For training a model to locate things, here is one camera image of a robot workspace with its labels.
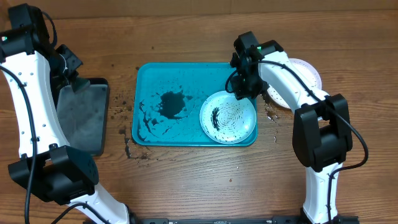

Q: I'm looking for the dark cleaning sponge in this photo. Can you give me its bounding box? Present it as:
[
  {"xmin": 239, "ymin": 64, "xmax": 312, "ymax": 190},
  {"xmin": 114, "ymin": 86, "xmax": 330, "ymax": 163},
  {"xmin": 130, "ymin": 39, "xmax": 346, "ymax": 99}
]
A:
[{"xmin": 71, "ymin": 77, "xmax": 91, "ymax": 93}]

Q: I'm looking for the black rectangular water tray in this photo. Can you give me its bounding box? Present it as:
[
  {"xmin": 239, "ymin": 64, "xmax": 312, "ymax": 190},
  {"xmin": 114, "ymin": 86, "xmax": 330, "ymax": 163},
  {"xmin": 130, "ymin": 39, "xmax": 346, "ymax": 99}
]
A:
[{"xmin": 54, "ymin": 77, "xmax": 110, "ymax": 157}]

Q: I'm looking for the pink speckled plate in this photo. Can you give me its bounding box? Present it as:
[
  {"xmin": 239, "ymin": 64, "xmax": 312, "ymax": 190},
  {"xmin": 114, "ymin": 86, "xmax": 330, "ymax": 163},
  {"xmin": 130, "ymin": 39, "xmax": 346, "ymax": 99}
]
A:
[{"xmin": 267, "ymin": 58, "xmax": 322, "ymax": 109}]

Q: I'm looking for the light blue speckled plate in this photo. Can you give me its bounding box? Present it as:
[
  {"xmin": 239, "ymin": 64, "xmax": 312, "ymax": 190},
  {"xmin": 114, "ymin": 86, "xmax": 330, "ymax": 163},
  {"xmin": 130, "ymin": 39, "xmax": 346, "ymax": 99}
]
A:
[{"xmin": 199, "ymin": 91, "xmax": 257, "ymax": 145}]

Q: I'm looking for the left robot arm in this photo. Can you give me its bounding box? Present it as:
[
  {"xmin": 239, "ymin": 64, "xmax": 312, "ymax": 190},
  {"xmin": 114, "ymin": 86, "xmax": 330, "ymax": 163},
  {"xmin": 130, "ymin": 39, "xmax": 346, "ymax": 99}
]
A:
[{"xmin": 1, "ymin": 3, "xmax": 134, "ymax": 223}]

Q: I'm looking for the teal plastic serving tray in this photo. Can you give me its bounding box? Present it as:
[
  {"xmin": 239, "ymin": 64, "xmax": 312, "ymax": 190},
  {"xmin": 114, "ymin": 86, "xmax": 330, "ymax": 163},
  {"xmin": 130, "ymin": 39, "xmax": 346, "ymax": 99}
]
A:
[{"xmin": 131, "ymin": 62, "xmax": 259, "ymax": 147}]

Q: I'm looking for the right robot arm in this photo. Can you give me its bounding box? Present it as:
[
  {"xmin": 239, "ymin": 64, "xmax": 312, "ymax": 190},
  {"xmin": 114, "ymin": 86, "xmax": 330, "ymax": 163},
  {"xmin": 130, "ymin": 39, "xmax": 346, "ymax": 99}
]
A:
[{"xmin": 225, "ymin": 32, "xmax": 353, "ymax": 223}]

